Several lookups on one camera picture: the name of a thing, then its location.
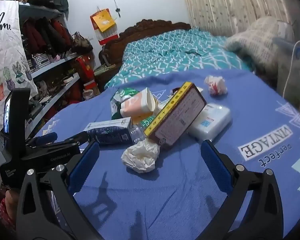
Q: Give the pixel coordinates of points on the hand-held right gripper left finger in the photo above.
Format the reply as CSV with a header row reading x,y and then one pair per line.
x,y
85,166

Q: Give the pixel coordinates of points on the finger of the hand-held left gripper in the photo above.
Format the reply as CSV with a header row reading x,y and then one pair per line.
x,y
45,139
75,138

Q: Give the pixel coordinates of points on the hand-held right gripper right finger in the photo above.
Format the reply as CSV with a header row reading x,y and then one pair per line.
x,y
215,166

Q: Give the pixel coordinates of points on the white tissue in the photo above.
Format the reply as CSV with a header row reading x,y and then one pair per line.
x,y
140,156

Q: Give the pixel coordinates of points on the pink white paper cup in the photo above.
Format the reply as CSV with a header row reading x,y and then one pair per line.
x,y
137,103

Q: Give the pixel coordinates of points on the green white foil packet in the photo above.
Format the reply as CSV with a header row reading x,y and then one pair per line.
x,y
147,123

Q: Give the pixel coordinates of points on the person's left forearm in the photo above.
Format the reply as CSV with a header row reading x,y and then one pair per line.
x,y
7,212

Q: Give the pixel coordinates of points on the dark blue white carton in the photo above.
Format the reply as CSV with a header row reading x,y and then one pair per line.
x,y
107,132

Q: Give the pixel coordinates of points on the white tissue pack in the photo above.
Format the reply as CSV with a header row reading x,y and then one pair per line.
x,y
210,122

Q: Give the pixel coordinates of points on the brown medicine box yellow edge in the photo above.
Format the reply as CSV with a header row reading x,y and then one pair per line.
x,y
180,115

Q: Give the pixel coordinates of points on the crushed green can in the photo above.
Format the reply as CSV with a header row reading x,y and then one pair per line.
x,y
120,95

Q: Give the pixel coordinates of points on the blue printed bedsheet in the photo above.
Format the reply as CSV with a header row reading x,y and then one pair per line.
x,y
165,205

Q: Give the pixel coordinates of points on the dark wooden nightstand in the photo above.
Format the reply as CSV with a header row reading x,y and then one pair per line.
x,y
105,80

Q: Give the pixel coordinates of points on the red gift bag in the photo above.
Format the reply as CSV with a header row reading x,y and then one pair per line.
x,y
86,67

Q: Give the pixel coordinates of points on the grey metal shelf rack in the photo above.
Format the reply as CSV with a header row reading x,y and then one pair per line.
x,y
55,63

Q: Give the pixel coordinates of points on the crumpled red white wrapper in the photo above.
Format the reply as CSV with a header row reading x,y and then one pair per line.
x,y
215,85

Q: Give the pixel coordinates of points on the white plant print cloth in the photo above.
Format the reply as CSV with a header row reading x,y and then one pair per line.
x,y
7,55

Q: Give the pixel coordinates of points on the brown handbag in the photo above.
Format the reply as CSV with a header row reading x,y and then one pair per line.
x,y
81,43

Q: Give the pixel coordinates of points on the pile of dark clothes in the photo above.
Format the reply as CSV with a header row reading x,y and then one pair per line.
x,y
45,35

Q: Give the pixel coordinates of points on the yellow paper bag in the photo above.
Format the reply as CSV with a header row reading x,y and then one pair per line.
x,y
103,20

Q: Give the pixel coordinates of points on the teal patterned quilt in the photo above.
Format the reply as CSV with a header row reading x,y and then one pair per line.
x,y
165,55

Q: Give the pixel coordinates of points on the patterned grey pillow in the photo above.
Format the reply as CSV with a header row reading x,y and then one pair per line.
x,y
255,40

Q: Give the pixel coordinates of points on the carved wooden headboard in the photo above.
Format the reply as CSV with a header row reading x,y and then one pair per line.
x,y
150,26

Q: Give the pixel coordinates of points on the beige leaf print curtain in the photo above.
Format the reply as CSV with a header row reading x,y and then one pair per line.
x,y
227,5

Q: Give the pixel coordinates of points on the red white wall calendar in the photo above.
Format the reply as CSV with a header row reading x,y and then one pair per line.
x,y
107,38

